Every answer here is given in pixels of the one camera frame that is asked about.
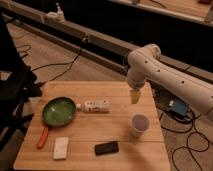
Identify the orange red pepper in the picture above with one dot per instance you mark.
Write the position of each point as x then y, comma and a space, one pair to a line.
43, 138

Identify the white sponge block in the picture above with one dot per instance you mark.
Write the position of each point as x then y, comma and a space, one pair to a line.
60, 148

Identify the long metal rail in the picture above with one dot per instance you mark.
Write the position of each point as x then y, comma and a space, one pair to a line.
109, 43

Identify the white plastic bottle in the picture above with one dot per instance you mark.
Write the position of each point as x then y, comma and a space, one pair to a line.
94, 106

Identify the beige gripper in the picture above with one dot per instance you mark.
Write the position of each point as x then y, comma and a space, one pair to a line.
135, 95

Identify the black office chair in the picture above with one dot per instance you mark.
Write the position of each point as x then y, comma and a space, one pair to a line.
16, 89

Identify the white object on rail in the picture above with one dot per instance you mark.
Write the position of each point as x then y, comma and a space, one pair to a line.
58, 15

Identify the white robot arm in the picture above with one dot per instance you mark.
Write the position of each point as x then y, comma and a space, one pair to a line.
145, 65

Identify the blue electronic box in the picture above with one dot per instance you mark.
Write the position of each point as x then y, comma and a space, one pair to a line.
178, 107

